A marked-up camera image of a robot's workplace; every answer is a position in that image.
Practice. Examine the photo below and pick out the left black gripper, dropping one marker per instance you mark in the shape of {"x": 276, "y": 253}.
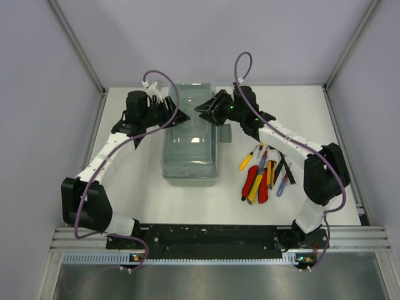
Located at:
{"x": 178, "y": 117}

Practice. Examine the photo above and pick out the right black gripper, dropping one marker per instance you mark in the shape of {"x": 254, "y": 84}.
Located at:
{"x": 208, "y": 110}

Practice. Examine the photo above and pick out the green cantilever tool box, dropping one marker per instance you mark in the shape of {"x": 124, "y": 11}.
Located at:
{"x": 190, "y": 155}

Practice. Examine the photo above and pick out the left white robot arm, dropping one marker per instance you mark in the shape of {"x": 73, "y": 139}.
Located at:
{"x": 85, "y": 203}

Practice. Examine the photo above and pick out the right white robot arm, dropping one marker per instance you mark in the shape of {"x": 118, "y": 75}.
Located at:
{"x": 325, "y": 172}

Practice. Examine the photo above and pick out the blue red precision screwdriver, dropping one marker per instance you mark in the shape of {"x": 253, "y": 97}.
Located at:
{"x": 262, "y": 162}

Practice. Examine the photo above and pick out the large red utility knife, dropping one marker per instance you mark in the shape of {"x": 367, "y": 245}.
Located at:
{"x": 251, "y": 175}

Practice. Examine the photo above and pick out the small red utility knife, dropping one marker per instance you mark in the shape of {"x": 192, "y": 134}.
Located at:
{"x": 262, "y": 196}

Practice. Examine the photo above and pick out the yellow utility knife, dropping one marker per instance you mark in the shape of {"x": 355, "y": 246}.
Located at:
{"x": 253, "y": 195}

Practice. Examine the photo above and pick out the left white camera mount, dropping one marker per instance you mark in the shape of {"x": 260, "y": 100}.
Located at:
{"x": 153, "y": 90}

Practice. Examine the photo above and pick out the black handle hammer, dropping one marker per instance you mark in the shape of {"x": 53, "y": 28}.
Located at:
{"x": 279, "y": 166}

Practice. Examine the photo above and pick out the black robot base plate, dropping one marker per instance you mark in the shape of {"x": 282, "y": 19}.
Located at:
{"x": 189, "y": 237}

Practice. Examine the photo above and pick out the grey slotted cable duct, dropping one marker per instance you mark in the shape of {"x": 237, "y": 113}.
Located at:
{"x": 108, "y": 258}

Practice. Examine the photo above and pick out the aluminium frame rail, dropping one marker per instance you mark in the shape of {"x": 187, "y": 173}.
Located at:
{"x": 340, "y": 238}

